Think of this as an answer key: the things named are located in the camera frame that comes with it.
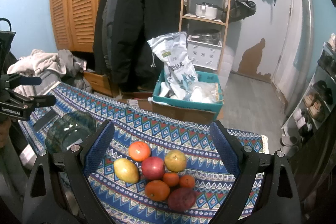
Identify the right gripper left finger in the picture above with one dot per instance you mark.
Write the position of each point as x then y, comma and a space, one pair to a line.
80, 161

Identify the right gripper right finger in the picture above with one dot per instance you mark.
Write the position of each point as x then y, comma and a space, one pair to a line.
240, 161

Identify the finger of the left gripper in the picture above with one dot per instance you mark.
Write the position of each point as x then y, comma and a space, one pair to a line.
14, 80
39, 101

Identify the dark green glass plate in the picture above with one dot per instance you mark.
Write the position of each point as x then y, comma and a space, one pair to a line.
72, 128

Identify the large orange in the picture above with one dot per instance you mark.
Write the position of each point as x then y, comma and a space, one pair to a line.
139, 151

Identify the yellow pear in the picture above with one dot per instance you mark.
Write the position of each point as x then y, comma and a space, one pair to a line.
126, 170

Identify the small tangerine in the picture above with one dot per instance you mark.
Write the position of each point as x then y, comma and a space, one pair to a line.
171, 179
186, 181

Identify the yellow-green pear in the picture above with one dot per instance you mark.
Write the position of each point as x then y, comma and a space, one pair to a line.
175, 161

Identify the dark red apple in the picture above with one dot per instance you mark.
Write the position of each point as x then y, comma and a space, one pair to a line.
182, 199

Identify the orange front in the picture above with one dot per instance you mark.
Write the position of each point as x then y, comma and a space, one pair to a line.
157, 190

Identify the black smartphone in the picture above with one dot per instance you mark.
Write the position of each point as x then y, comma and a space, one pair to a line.
45, 120

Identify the pile of grey clothes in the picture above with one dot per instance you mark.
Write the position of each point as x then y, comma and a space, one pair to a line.
61, 66

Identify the cardboard box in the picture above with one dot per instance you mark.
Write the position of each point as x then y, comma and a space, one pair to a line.
178, 113

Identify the blue patterned tablecloth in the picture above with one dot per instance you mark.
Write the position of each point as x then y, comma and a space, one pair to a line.
127, 203

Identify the clear plastic bag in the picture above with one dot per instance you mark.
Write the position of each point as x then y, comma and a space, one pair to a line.
203, 92

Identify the teal plastic bin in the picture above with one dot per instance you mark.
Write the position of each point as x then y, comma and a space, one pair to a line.
216, 108

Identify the shoe rack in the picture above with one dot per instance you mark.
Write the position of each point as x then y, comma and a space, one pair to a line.
315, 105

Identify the white patterned storage basket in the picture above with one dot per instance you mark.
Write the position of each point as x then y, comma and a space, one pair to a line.
203, 54

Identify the white rice bag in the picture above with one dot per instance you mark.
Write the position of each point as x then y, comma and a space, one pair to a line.
178, 70

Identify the steel pot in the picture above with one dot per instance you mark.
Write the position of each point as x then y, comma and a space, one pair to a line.
211, 36

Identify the black hanging jacket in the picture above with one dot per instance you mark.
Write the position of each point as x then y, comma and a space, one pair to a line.
123, 29

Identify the white cooking pot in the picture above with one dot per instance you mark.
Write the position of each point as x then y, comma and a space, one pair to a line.
209, 11

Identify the grey backpack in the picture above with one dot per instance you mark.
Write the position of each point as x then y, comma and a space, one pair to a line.
239, 9

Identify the wooden shelf rack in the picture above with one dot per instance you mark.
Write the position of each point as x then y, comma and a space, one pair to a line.
206, 25

